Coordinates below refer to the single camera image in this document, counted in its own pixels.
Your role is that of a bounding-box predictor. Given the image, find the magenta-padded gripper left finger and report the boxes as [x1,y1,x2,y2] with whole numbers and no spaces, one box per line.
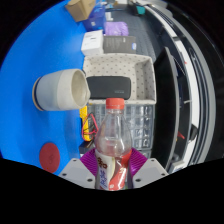
[58,147,100,190]

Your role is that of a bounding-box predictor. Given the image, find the grey ceramic mug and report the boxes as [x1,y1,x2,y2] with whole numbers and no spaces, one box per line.
[32,68,92,112]

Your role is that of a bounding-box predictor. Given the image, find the white box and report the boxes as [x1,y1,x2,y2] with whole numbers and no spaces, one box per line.
[80,29,105,57]

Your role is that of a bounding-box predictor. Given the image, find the blue box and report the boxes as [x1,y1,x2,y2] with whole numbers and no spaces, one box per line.
[82,6,108,32]

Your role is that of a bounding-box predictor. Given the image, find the dark grey box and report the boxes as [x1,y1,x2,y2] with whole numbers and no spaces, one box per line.
[102,35,138,55]

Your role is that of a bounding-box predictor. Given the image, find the black shelf unit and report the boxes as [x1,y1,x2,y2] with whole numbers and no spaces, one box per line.
[128,0,214,174]

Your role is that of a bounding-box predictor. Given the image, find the flat round red coaster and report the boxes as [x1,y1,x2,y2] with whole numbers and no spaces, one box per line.
[38,142,62,174]

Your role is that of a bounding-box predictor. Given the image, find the clear red-capped drink bottle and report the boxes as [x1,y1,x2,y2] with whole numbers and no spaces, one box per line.
[94,97,133,192]

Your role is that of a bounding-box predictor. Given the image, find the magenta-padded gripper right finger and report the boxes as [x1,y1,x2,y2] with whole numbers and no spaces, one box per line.
[128,147,169,190]

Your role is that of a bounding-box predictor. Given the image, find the black speaker case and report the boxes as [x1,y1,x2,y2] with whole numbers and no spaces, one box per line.
[85,75,133,100]

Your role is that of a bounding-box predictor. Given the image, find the teal holder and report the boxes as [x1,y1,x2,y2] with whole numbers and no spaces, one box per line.
[135,5,147,16]

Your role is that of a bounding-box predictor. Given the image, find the brown cardboard box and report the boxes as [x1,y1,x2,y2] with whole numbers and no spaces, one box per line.
[64,0,98,23]

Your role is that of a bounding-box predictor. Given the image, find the white perforated basket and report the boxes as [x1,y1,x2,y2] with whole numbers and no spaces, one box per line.
[82,53,157,106]

